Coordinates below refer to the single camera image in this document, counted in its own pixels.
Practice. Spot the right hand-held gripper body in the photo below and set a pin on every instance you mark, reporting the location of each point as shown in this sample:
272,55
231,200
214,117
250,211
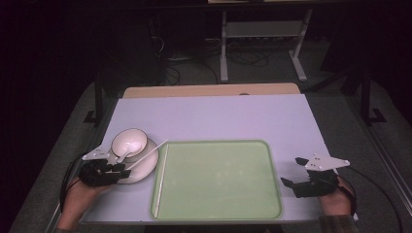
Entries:
319,186

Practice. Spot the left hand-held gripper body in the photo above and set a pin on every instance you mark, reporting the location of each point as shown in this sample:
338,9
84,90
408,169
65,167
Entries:
95,173

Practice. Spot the white plate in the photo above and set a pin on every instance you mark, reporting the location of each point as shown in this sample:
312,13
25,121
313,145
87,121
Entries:
145,165

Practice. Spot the white bowl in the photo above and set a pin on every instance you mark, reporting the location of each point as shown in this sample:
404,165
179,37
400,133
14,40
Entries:
129,139

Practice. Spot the silver metal chopstick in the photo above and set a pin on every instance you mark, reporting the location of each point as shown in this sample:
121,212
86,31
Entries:
162,179
147,154

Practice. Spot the light green plastic tray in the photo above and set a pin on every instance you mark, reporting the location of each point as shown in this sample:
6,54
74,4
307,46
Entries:
220,181

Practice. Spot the person's right hand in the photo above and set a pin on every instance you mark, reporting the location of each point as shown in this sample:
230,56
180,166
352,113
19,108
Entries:
336,204

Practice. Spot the person's left hand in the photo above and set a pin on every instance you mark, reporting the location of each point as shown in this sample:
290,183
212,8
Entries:
81,195

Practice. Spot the black metal stand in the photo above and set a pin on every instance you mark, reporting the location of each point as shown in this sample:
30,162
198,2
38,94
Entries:
98,97
366,97

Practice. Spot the aluminium rail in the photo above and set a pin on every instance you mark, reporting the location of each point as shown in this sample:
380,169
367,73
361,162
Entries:
388,165
74,184

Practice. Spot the white metal desk frame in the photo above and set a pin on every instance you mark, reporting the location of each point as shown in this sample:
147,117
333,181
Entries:
259,29

